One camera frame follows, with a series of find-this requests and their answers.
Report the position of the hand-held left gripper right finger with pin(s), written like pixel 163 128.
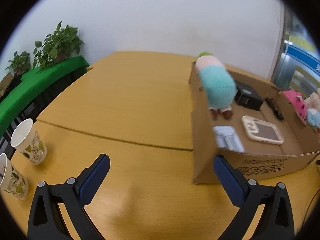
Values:
pixel 230 182

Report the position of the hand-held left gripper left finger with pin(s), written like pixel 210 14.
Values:
pixel 92 180

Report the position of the white plastic packet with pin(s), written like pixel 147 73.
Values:
pixel 227 137

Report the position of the brown cardboard box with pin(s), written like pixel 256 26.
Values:
pixel 202 142

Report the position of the white clear phone case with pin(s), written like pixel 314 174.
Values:
pixel 265 132

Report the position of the pink pig plush toy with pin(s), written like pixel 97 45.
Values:
pixel 217 85

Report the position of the leaf print paper cup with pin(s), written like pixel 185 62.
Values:
pixel 27 140
pixel 10 180

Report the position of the black sunglasses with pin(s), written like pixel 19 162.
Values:
pixel 276 111

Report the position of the large cardboard box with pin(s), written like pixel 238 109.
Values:
pixel 125 100

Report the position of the black box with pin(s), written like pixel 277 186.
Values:
pixel 247 96

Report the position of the pink strawberry plush toy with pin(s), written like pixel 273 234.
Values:
pixel 297 102

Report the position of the light blue plush toy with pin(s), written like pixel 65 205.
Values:
pixel 313 118

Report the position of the beige plush toy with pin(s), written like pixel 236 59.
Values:
pixel 313 100

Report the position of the glass door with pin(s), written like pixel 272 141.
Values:
pixel 285 67

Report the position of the small potted plant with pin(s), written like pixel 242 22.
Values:
pixel 20 62

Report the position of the large potted plant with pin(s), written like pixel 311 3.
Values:
pixel 58 45

